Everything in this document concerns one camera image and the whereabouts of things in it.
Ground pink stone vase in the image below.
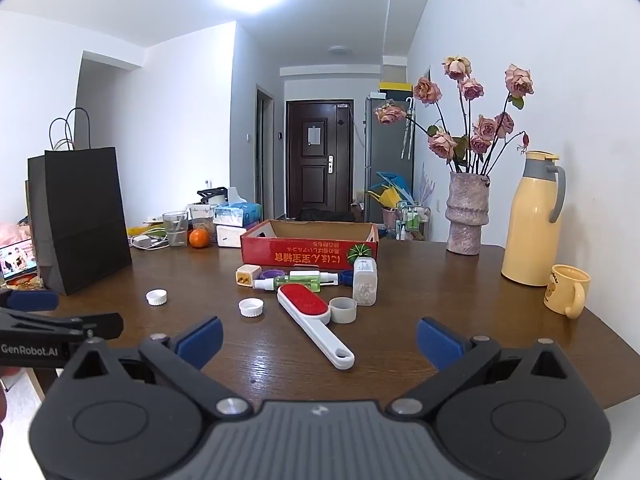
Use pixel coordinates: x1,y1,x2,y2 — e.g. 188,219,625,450
445,171,490,256

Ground hanging folded umbrella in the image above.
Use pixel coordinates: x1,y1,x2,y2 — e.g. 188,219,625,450
400,97,416,161

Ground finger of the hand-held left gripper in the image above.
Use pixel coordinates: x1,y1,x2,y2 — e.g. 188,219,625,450
0,310,125,344
0,289,60,313

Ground trolley rack with bottles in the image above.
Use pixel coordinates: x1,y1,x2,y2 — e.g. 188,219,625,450
397,201,432,241

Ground bunch of dried pink roses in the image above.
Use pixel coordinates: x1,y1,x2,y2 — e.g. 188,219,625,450
375,55,536,177

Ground green spray bottle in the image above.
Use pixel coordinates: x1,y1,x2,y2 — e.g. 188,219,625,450
253,272,322,293

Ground clear glass cup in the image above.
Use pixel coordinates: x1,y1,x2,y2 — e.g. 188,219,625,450
162,211,189,248

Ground blue tissue pack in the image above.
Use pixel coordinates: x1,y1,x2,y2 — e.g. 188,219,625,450
214,187,263,226

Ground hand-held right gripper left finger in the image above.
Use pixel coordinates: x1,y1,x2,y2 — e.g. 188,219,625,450
64,316,252,420

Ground yellow thermos jug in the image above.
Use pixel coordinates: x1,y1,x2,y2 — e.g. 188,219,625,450
501,150,567,287

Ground tablet screen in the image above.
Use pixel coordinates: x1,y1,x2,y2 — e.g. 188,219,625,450
0,240,39,282

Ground red cardboard box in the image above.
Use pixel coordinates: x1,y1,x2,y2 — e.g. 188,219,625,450
240,219,379,266

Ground grey refrigerator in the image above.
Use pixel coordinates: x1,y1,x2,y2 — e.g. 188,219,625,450
364,94,415,223

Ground white charging cable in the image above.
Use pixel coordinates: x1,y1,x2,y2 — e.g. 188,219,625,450
130,231,170,250

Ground grey plastic cap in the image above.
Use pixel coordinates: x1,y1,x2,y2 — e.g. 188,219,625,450
329,297,358,324

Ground yellow mug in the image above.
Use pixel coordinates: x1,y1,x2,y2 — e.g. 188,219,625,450
543,264,591,319

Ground side door frame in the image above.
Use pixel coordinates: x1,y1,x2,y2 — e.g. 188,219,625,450
255,84,275,219

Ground cream plug adapter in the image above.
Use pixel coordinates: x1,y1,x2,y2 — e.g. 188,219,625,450
236,265,262,289

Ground yellow box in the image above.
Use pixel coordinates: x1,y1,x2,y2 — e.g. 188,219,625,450
378,80,414,99

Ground white spray bottle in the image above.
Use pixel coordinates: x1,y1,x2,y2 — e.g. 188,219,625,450
286,268,340,289

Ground orange snack packet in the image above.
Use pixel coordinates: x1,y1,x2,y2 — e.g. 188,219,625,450
10,276,49,292

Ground pink plastic bag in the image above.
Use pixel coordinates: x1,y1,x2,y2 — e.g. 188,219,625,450
0,221,34,251

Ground clear food container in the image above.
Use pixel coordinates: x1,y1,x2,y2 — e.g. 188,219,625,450
190,203,218,244

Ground clear cotton swab box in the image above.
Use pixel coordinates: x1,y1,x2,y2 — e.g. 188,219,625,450
352,257,379,306

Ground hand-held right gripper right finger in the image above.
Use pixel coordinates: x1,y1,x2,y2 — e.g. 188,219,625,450
387,316,581,420

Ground black paper bag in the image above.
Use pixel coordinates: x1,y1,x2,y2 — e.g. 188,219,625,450
27,107,133,296

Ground purple feather decoration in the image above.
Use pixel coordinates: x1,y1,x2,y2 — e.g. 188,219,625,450
419,162,439,206

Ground dark brown door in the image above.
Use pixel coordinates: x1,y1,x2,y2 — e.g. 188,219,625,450
286,100,354,221

